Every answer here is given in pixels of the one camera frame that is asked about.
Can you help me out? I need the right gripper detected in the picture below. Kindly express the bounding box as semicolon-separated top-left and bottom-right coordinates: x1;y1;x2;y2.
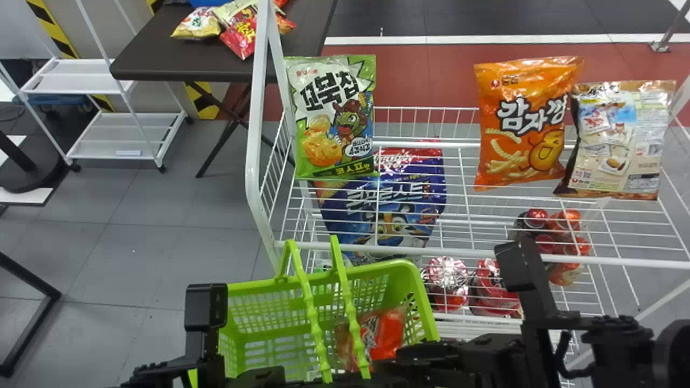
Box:
396;333;526;388

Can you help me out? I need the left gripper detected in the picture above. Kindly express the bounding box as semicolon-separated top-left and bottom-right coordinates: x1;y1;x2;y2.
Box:
224;366;286;388

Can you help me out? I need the red snack packet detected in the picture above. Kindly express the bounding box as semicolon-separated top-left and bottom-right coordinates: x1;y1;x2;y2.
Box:
334;307;406;372
218;4;296;60

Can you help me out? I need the green basket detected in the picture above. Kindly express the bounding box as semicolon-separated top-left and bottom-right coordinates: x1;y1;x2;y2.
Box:
189;235;440;384

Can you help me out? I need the red can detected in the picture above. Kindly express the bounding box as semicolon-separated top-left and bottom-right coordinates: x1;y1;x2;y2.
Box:
422;257;470;314
471;259;522;318

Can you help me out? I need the red bottle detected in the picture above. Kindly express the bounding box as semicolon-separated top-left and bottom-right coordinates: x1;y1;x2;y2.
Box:
547;236;592;286
509;209;549;250
548;209;583;243

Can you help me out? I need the blue cereal bag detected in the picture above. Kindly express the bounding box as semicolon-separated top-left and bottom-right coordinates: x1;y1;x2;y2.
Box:
314;141;447;265

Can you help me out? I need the beige snack packet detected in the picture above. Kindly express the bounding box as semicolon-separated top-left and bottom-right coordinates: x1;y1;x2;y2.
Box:
554;80;677;201

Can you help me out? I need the orange snack packet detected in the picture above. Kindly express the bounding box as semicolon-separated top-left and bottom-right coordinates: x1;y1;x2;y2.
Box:
473;56;584;191

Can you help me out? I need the white shelf trolley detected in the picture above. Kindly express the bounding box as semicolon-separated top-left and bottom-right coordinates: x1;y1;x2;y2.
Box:
0;0;188;174

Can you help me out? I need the green snack packet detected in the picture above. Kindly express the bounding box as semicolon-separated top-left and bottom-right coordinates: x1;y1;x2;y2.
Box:
285;54;377;180

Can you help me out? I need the dark side table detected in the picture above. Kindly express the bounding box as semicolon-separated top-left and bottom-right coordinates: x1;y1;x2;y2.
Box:
109;0;338;179

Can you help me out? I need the yellow snack packet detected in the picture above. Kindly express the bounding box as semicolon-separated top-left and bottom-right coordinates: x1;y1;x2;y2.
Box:
171;7;222;40

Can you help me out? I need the white wire rack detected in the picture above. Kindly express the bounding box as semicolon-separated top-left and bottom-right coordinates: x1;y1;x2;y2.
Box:
245;0;690;388

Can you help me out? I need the striped post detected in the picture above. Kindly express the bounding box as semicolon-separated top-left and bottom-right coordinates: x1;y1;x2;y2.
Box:
26;0;79;60

